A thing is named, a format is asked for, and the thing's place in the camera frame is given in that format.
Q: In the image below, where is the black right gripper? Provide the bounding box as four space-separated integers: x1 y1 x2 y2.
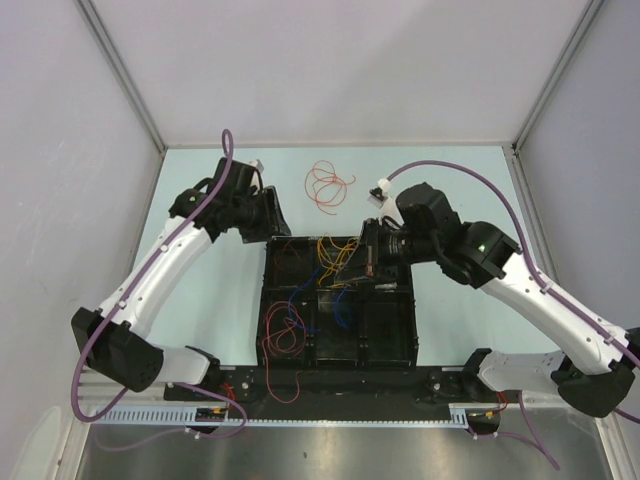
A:
335 218 439 285

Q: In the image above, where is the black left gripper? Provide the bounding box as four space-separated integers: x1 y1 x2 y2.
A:
232 186 290 244

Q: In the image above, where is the brown thin cable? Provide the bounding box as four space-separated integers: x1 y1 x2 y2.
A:
272 240 306 271

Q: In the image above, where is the yellow thin cable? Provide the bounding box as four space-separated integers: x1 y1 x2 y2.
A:
319 237 361 290
315 232 361 290

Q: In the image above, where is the blue thin cable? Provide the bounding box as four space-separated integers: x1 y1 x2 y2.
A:
287 267 354 334

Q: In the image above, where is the orange thin cable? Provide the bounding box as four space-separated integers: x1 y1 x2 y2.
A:
304 159 357 215

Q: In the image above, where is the red thin cable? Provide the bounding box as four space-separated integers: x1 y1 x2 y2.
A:
260 298 311 404

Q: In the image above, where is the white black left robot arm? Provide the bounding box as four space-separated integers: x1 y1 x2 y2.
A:
71 158 291 400

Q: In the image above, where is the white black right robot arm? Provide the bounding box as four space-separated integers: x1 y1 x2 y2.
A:
336 180 639 418

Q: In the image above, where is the black six-compartment bin tray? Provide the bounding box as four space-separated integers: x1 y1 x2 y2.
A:
256 236 419 370

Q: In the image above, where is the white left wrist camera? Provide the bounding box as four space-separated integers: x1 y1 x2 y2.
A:
249 159 264 174

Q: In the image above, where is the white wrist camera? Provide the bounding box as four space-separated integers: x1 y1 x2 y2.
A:
249 159 264 174
368 178 401 222

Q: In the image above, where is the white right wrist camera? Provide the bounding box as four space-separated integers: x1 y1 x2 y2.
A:
368 178 401 222

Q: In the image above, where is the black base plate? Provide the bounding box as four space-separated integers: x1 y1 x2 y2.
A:
164 364 524 436

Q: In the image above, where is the white slotted cable duct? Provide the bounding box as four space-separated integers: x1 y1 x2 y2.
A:
97 402 501 429

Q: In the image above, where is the aluminium frame rail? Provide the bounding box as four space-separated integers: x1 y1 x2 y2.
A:
78 367 165 407

